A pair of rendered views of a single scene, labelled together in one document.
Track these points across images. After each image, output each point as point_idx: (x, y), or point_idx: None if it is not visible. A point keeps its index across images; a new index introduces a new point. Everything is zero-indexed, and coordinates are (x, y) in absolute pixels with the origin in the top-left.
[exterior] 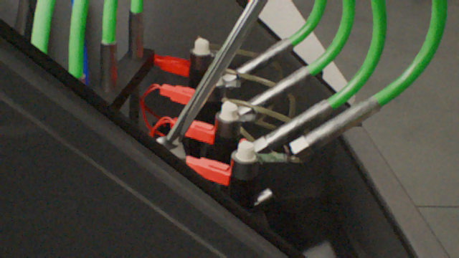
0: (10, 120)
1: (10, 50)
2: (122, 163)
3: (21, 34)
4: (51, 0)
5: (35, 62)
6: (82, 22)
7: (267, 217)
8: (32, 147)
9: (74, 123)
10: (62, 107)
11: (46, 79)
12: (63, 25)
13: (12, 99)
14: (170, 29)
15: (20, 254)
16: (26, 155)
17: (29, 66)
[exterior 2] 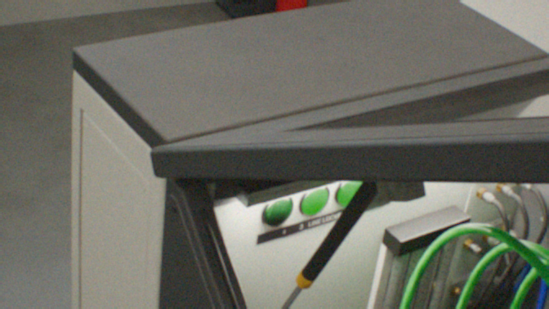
0: (201, 282)
1: (210, 260)
2: None
3: (483, 288)
4: (417, 273)
5: (219, 270)
6: (464, 299)
7: None
8: (204, 296)
9: (215, 298)
10: (213, 289)
11: (215, 277)
12: (546, 304)
13: (203, 275)
14: None
15: None
16: (203, 297)
17: (212, 269)
